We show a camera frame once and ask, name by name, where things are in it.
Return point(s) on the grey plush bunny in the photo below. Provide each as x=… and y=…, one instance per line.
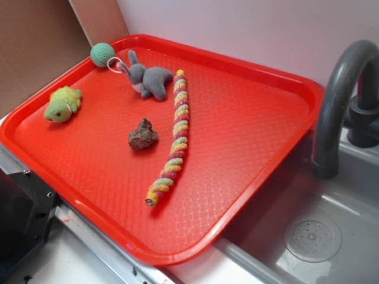
x=146, y=81

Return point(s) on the round sink drain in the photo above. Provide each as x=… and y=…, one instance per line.
x=312, y=238

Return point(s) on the red plastic tray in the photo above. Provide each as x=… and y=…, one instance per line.
x=244, y=119

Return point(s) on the brown crumpled lump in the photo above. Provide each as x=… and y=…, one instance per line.
x=143, y=136

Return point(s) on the grey toy sink basin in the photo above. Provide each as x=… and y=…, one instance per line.
x=254, y=238

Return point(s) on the grey toy faucet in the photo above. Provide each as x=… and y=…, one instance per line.
x=351, y=101

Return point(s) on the green plush turtle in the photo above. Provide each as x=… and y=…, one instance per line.
x=63, y=103

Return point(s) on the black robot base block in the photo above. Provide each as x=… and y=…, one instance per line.
x=27, y=209

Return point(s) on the brown cardboard panel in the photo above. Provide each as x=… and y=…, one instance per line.
x=41, y=40

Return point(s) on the green knitted ball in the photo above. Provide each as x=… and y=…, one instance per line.
x=101, y=53

